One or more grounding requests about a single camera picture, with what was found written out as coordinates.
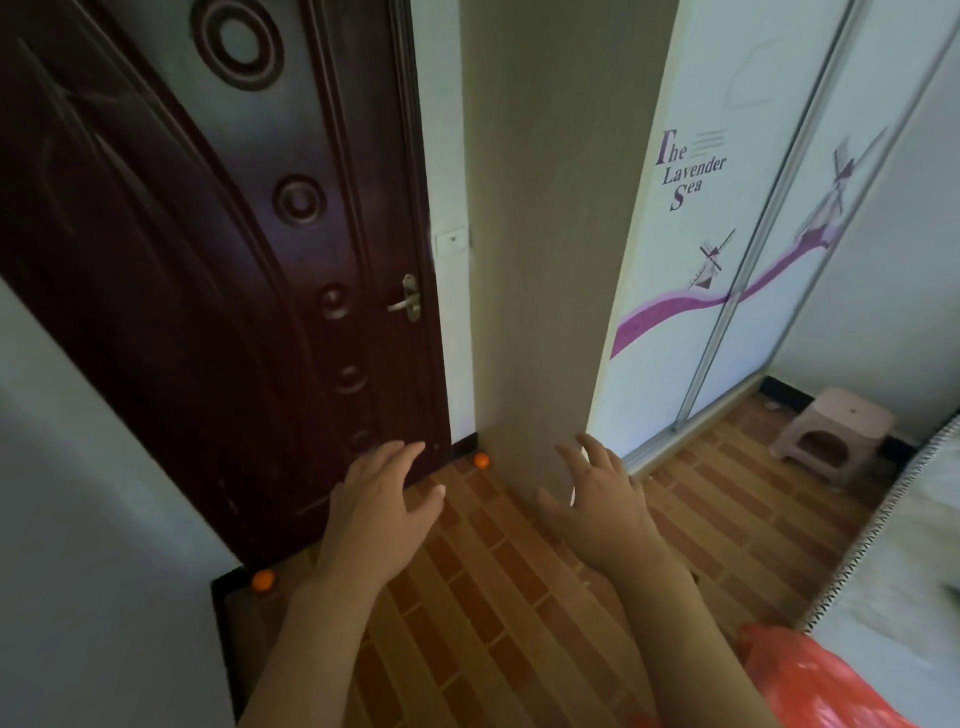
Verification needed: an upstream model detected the person's right hand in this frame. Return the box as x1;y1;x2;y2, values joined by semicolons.
535;432;672;583

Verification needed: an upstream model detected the person's left hand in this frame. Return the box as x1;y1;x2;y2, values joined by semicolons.
314;440;448;595

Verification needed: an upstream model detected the red plastic bag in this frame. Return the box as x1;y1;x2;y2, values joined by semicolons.
738;623;921;728

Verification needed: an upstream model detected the person's left forearm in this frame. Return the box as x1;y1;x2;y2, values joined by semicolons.
238;573;391;728

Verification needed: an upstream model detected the person's right forearm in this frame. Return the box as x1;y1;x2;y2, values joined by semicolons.
603;556;783;728

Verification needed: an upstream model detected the pale pink plastic stool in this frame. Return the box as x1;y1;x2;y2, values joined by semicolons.
768;387;897;493

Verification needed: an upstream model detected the white sliding door wardrobe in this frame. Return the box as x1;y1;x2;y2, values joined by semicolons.
458;0;960;489

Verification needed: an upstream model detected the dark brown wooden door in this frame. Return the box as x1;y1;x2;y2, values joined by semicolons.
0;0;456;573

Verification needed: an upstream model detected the white quilted mattress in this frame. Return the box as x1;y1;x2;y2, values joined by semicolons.
798;416;960;728

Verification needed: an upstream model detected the silver door handle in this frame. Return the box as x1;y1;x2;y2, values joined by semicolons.
386;273;423;324

